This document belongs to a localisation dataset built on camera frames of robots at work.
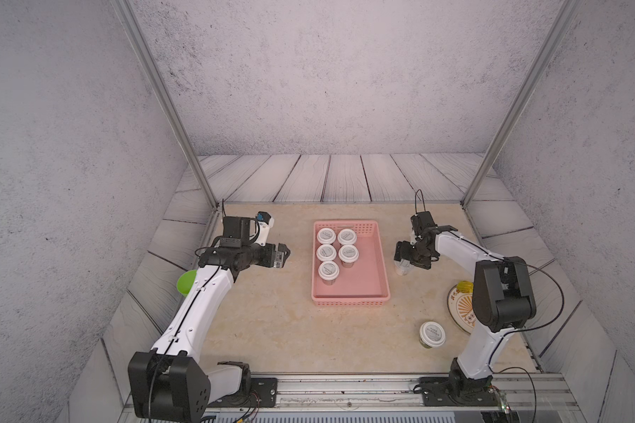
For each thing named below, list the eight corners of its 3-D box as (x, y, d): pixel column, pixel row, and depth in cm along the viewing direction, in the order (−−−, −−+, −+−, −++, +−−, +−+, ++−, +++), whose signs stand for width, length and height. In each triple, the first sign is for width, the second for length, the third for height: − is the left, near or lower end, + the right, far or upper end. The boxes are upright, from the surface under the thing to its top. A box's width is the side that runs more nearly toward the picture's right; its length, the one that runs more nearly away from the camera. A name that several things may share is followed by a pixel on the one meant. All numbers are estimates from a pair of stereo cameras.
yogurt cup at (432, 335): (417, 351, 82) (424, 343, 76) (413, 329, 86) (418, 321, 81) (440, 351, 82) (448, 343, 76) (435, 329, 86) (442, 321, 81)
